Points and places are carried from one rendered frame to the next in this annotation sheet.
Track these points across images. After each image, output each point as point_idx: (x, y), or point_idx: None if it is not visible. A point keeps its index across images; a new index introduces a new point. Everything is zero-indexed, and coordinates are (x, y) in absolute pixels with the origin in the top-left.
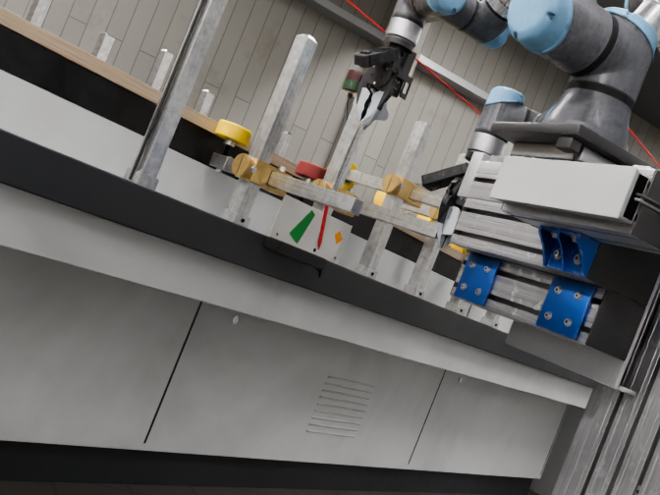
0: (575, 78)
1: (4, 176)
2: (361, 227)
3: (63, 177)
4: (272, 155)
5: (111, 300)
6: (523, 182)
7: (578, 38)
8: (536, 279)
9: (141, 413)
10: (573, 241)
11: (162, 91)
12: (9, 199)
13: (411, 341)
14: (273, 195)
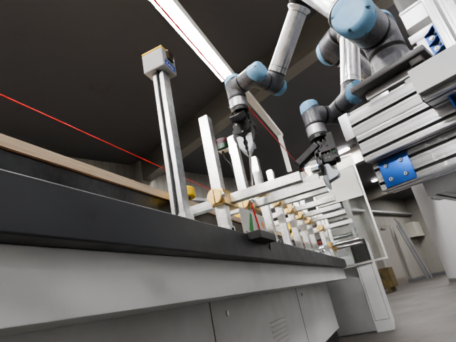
0: (376, 47)
1: (122, 237)
2: (242, 232)
3: (155, 226)
4: (224, 185)
5: (173, 337)
6: (440, 68)
7: (380, 17)
8: (444, 139)
9: None
10: None
11: (164, 159)
12: (123, 264)
13: (300, 273)
14: None
